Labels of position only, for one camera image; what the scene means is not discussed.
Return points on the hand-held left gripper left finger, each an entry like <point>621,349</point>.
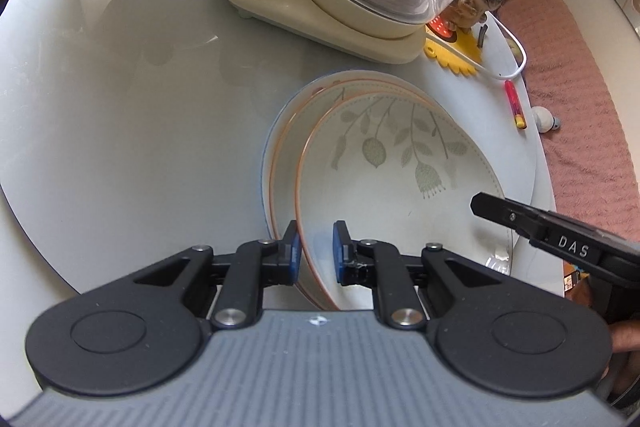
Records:
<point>296,253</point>

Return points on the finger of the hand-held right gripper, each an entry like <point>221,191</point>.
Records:
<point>500,209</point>

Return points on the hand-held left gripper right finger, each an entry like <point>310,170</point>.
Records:
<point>338,257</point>

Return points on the green leaf plate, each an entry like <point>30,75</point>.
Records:
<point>285,192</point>

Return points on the leaf pattern bowl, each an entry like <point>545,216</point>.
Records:
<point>400,207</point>

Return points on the person's right hand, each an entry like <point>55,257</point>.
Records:
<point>627,357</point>

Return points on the red and yellow pen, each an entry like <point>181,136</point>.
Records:
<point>514,104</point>

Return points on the pink blanket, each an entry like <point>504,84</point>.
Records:
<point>590,132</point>

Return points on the yellow flower coaster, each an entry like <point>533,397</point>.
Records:
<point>460,57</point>

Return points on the red round disc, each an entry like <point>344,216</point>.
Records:
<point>442,29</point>

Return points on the grey round turntable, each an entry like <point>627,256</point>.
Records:
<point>125,107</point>

